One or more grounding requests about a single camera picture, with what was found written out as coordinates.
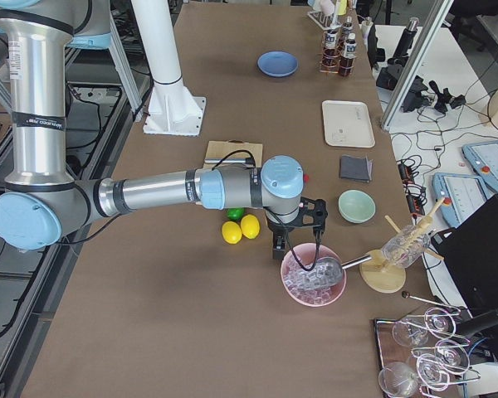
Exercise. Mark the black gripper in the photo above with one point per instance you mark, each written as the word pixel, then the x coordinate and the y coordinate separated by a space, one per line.
pixel 279 229

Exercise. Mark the blue plate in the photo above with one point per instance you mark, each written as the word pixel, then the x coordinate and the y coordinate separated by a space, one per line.
pixel 277 64

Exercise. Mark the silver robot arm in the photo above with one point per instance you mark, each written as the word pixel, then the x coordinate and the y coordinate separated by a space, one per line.
pixel 42 202

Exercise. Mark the yellow lemon far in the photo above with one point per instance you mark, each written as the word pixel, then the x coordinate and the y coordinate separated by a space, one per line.
pixel 250 226

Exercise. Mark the yellow lemon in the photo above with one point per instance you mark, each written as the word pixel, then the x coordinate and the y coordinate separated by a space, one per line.
pixel 231 232
pixel 250 226

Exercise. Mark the yellow lemon near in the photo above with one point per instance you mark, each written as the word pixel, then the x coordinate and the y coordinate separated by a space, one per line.
pixel 231 232

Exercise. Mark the green lime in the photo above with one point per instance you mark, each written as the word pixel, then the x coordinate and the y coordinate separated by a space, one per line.
pixel 235 213

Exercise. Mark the pink bowl with ice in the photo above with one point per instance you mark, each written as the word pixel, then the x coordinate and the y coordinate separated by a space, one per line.
pixel 297 282

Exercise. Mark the metal ice scoop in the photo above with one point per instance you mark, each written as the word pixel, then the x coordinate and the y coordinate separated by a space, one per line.
pixel 336 267

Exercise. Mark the green bowl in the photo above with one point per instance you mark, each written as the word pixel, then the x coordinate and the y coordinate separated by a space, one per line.
pixel 356 206

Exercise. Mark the steel muddler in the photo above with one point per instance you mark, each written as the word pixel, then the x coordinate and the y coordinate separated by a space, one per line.
pixel 213 161

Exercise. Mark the wooden cutting board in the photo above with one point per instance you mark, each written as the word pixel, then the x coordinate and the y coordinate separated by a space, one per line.
pixel 225 149

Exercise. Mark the grey folded cloth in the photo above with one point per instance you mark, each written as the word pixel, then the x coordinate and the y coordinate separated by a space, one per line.
pixel 357 169

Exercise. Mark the wooden cup stand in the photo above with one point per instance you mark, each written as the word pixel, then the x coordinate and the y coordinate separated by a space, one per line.
pixel 379 274

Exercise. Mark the glass jar on stand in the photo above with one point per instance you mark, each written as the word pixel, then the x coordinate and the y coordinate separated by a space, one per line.
pixel 406 246

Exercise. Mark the cream rabbit tray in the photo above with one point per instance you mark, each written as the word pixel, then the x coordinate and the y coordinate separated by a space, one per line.
pixel 347 124

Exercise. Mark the wine glass rack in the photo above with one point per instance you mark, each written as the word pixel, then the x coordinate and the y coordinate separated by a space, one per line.
pixel 422 354

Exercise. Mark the tea bottle two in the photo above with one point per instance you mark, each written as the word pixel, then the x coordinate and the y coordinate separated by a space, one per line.
pixel 330 55

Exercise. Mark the teach pendant one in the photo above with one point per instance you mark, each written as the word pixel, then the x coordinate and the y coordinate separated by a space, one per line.
pixel 466 193

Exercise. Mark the tea bottle one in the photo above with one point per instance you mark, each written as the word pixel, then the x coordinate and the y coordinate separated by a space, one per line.
pixel 348 55

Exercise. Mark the tea bottle three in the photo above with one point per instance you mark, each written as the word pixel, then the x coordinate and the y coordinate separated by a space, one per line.
pixel 347 28

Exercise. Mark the teach pendant two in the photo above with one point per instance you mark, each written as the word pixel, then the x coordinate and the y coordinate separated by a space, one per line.
pixel 483 158

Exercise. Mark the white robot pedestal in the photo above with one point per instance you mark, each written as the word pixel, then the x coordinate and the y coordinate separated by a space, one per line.
pixel 173 110

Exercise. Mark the copper wire bottle rack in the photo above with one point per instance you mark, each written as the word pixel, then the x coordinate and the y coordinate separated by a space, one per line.
pixel 325 22

